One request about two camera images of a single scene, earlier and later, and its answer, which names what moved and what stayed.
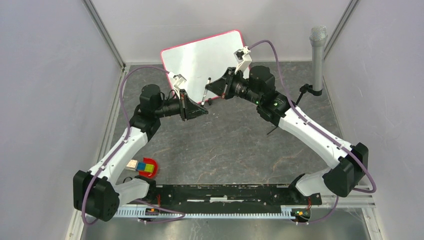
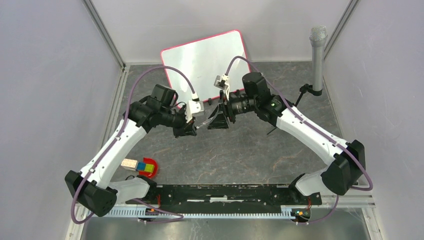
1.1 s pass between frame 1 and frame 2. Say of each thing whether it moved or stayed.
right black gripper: moved
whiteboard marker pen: moved
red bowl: stayed
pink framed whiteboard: stayed
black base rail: stayed
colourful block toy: stayed
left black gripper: moved
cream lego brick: stayed
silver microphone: stayed
